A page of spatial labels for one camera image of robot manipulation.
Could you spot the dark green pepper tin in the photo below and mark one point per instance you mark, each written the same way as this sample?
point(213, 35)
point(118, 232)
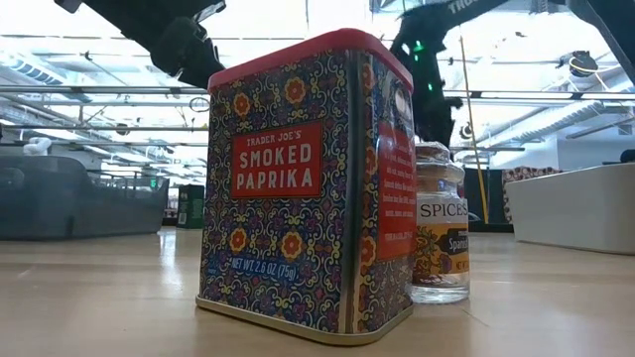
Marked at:
point(191, 205)

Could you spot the cork-lidded glass spice jar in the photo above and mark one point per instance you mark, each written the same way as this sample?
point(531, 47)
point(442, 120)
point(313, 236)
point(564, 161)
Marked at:
point(441, 238)

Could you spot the red-lidded smoked paprika tin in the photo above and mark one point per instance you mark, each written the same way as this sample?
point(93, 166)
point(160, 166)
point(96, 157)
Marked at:
point(283, 208)

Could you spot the dark grey plastic bin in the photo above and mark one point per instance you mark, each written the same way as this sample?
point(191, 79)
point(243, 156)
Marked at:
point(74, 198)

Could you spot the white plastic bin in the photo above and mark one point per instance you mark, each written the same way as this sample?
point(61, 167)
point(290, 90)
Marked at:
point(570, 213)

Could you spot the white pipe elbow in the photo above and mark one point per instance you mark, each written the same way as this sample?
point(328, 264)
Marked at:
point(37, 146)

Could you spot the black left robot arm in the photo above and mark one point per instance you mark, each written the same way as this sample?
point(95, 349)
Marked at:
point(124, 15)

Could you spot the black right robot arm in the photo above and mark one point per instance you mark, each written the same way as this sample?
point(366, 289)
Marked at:
point(461, 10)

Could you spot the small black hanging fixture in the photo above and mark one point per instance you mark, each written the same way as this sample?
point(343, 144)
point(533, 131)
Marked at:
point(466, 131)

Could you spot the grey overhead metal rail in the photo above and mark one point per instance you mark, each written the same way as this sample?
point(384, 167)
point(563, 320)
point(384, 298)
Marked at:
point(99, 90)

